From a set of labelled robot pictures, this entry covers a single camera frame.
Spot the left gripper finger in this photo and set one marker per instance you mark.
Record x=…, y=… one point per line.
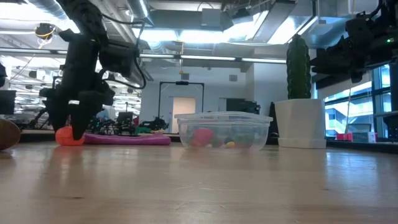
x=82, y=115
x=60, y=116

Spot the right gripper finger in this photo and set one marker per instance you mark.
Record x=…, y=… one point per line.
x=334, y=56
x=332, y=69

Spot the orange toy fruit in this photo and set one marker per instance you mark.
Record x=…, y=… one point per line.
x=63, y=138

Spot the brown toy kiwi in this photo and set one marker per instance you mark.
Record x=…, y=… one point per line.
x=8, y=135

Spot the large red toy strawberry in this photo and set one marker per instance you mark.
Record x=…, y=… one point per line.
x=202, y=137

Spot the yellow toy corn cob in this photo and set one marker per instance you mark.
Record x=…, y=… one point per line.
x=230, y=144

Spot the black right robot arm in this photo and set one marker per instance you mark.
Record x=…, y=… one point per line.
x=388, y=40

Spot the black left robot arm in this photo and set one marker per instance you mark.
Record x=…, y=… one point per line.
x=81, y=18

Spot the black background robot arm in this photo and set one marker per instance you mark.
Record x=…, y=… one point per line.
x=159, y=124

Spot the clear plastic tupperware container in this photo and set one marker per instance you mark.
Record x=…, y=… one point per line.
x=248, y=119

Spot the green cactus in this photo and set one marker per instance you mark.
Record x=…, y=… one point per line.
x=298, y=71

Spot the purple folded cloth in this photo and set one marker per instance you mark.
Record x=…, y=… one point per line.
x=124, y=139

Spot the black computer monitor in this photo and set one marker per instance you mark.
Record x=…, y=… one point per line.
x=7, y=102

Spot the green object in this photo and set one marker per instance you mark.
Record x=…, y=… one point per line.
x=143, y=130

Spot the white plant pot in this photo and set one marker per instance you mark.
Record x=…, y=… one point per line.
x=300, y=124

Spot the pink box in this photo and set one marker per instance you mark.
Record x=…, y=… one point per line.
x=344, y=136

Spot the white and blue box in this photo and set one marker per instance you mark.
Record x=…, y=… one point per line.
x=365, y=137

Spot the black equipment cabinet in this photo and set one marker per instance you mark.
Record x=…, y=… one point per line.
x=242, y=105

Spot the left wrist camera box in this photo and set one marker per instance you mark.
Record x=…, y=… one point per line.
x=118, y=59

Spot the grey wall speaker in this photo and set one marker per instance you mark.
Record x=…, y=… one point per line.
x=233, y=77
x=185, y=76

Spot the black rig frame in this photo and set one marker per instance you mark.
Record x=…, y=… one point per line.
x=182, y=82

